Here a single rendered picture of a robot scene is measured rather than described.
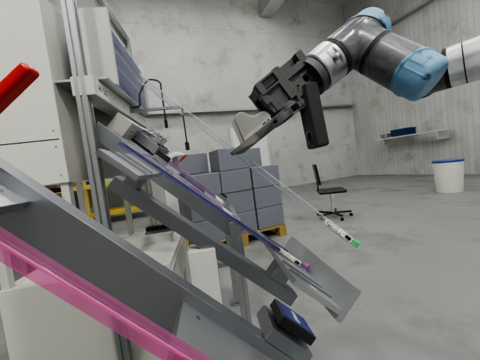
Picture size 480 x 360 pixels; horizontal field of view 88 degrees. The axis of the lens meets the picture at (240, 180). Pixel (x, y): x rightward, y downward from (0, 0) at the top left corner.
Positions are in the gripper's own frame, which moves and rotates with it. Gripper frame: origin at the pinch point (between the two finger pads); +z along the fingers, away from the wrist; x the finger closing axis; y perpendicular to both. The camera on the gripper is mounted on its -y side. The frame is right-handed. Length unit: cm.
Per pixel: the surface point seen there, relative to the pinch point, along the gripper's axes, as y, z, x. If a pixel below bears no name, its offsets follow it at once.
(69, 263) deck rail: 2.9, 22.7, 18.8
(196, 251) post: -10.6, 19.5, -8.0
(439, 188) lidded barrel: -302, -298, -372
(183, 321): -8.0, 17.0, 21.9
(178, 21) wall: 387, -203, -729
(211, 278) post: -17.0, 21.0, -7.8
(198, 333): -9.7, 16.6, 22.4
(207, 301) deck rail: -9.5, 15.4, 18.5
